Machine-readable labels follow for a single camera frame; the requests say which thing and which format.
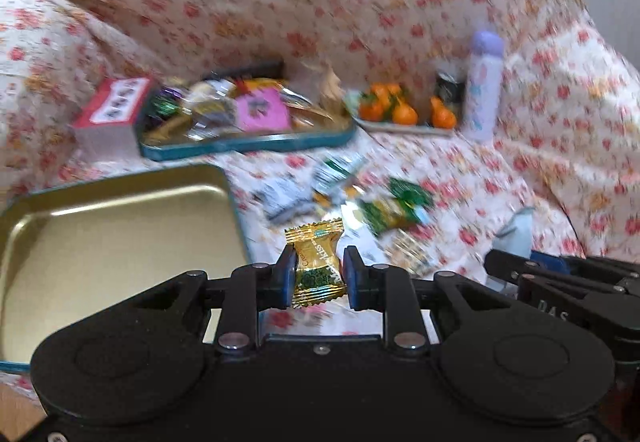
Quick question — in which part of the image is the gold tin tray teal rim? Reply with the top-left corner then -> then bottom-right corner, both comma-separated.
0,165 -> 251,373

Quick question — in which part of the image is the person's right forearm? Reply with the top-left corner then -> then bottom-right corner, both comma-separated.
612,362 -> 640,428

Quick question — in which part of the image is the white green-edged snack packet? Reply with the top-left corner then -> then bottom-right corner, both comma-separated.
342,202 -> 386,263

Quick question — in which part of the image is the lilac thermos bottle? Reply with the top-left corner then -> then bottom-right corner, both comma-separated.
460,30 -> 506,143

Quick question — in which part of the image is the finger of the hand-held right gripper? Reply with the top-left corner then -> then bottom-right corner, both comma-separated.
530,251 -> 640,294
484,249 -> 640,338

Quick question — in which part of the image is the dark coffee can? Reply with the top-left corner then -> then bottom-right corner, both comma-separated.
435,67 -> 468,108

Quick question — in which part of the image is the clear walnut snack packet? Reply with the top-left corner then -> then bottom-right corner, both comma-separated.
187,82 -> 236,138

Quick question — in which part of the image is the white black-print snack packet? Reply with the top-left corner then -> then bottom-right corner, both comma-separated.
255,177 -> 313,223

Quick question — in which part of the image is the gold foil candy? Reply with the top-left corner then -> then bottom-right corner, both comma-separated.
284,218 -> 347,308

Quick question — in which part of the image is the red and white carton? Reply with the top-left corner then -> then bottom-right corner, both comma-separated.
72,77 -> 156,158

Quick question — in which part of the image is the black snack packet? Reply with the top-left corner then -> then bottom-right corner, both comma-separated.
202,60 -> 286,83

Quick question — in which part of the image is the white fruit plate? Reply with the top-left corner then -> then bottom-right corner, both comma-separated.
345,90 -> 458,138

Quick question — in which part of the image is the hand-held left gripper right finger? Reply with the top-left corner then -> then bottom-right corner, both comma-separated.
342,245 -> 516,355

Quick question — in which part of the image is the pink snack packet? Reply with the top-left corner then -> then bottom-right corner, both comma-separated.
235,87 -> 293,133

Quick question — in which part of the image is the green pea snack packet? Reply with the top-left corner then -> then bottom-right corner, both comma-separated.
357,197 -> 426,238

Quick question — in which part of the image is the green purple foil candy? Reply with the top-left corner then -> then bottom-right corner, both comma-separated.
152,90 -> 186,118

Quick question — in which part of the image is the white hawthorn snack packet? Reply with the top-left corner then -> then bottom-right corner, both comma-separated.
312,155 -> 366,193

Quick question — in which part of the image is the tan crumpled wrapper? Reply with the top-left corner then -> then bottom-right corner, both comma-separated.
300,62 -> 346,108

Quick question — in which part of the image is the yellow white snack packet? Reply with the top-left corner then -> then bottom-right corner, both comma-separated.
312,189 -> 346,209

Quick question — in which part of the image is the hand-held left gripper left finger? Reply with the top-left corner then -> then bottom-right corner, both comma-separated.
120,245 -> 301,355

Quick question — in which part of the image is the teal tin box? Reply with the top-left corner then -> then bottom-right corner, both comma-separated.
137,60 -> 358,160

